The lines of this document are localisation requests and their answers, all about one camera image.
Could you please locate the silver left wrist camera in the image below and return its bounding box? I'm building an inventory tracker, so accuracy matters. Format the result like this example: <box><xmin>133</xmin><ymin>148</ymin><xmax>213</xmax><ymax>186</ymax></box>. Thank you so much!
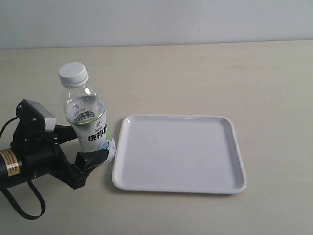
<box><xmin>16</xmin><ymin>99</ymin><xmax>56</xmax><ymax>135</ymax></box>

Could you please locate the white bottle cap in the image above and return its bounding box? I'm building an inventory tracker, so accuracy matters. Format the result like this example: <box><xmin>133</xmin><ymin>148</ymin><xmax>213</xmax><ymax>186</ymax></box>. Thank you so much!
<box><xmin>58</xmin><ymin>62</ymin><xmax>88</xmax><ymax>85</ymax></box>

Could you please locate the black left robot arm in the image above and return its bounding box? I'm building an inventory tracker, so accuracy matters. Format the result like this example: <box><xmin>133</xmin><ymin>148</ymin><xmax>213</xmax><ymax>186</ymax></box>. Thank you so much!
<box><xmin>0</xmin><ymin>123</ymin><xmax>109</xmax><ymax>190</ymax></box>

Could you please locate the white rectangular plastic tray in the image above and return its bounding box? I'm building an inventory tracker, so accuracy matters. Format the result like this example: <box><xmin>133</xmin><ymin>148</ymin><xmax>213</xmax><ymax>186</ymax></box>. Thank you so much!
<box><xmin>112</xmin><ymin>114</ymin><xmax>247</xmax><ymax>195</ymax></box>

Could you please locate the clear plastic water bottle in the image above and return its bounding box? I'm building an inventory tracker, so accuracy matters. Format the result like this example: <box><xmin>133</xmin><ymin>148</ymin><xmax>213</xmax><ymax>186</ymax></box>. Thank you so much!
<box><xmin>60</xmin><ymin>76</ymin><xmax>116</xmax><ymax>165</ymax></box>

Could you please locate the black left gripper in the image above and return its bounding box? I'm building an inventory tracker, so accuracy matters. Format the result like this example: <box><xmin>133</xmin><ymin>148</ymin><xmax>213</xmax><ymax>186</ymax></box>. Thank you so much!
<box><xmin>9</xmin><ymin>123</ymin><xmax>108</xmax><ymax>190</ymax></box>

